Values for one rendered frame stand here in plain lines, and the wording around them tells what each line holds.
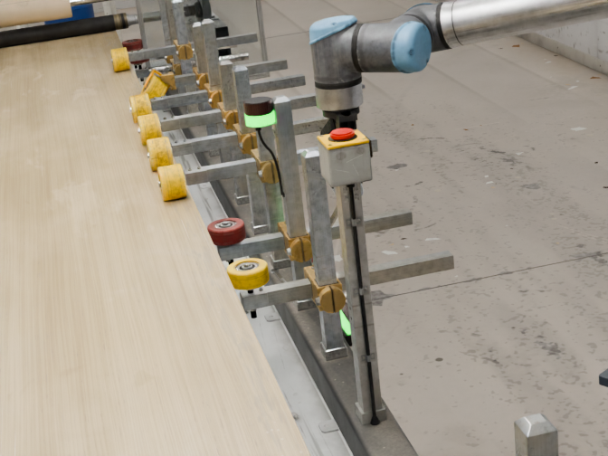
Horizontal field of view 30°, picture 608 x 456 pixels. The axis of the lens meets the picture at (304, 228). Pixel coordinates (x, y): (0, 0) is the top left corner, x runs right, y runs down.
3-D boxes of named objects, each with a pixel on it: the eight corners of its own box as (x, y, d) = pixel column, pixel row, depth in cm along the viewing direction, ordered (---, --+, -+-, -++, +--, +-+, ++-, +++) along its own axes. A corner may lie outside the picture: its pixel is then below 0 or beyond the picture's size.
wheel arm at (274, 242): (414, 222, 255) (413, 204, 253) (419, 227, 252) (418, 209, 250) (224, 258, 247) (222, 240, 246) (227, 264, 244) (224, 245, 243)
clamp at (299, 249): (301, 239, 253) (299, 218, 252) (316, 260, 241) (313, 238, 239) (277, 243, 252) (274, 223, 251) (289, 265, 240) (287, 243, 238)
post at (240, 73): (268, 242, 298) (244, 63, 281) (270, 246, 295) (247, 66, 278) (255, 244, 298) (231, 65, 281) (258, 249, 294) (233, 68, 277)
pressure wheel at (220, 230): (246, 261, 251) (240, 213, 247) (253, 274, 244) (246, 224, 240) (211, 268, 250) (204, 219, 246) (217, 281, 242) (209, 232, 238)
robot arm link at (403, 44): (434, 13, 209) (372, 14, 214) (413, 27, 200) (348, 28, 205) (438, 63, 212) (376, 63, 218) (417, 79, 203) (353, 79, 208)
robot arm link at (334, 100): (309, 82, 219) (357, 74, 220) (312, 107, 220) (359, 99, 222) (320, 92, 210) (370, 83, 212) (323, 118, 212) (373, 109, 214)
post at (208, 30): (233, 175, 343) (212, 17, 326) (235, 178, 340) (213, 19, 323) (223, 177, 342) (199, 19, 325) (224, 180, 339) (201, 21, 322)
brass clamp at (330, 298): (332, 284, 231) (329, 261, 229) (349, 310, 219) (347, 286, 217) (302, 289, 230) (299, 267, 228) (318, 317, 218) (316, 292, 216)
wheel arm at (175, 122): (323, 101, 320) (322, 89, 318) (327, 104, 316) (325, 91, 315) (147, 131, 311) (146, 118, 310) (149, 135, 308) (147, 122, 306)
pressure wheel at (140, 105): (152, 115, 328) (152, 123, 336) (147, 90, 329) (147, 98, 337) (132, 118, 327) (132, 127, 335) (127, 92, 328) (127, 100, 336)
